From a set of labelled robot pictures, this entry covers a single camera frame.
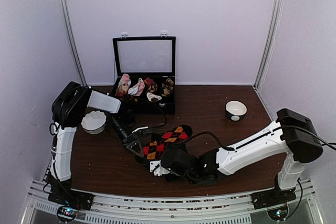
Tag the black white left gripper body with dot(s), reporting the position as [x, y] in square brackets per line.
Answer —
[116, 124]

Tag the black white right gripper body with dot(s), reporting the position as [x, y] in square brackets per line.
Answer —
[191, 179]

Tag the red orange argyle sock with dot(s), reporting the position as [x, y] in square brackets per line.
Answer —
[160, 142]

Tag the beige brown argyle sock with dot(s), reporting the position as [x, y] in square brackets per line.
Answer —
[167, 87]

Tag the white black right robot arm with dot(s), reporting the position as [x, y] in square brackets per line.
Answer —
[291, 133]

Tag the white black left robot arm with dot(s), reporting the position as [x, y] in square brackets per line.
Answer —
[68, 111]

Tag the white fluted bowl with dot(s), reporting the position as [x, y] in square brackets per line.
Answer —
[94, 122]

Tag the red brown sock in box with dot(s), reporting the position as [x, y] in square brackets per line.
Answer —
[125, 97]

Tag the white sock in box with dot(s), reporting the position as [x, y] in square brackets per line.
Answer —
[153, 97]

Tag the white pink sock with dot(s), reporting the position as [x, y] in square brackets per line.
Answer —
[137, 89]

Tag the brown patterned rolled sock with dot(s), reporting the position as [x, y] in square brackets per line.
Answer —
[152, 88]

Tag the pink rolled sock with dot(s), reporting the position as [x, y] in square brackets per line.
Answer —
[124, 83]

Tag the dark red rolled sock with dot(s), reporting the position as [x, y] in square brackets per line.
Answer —
[148, 81]

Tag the white bowl dark outside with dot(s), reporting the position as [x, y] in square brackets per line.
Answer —
[235, 110]

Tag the black box with glass lid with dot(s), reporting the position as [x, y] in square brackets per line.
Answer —
[142, 57]

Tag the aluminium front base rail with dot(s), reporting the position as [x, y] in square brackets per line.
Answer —
[229, 208]

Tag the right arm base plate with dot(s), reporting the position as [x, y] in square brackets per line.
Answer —
[272, 197]

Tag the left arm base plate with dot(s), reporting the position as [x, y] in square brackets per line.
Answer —
[61, 193]

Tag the aluminium frame post left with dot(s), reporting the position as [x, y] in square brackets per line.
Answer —
[71, 40]

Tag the aluminium frame post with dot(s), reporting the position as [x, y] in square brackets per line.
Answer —
[71, 40]
[276, 10]

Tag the aluminium frame post right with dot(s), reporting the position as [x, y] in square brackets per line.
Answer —
[276, 10]

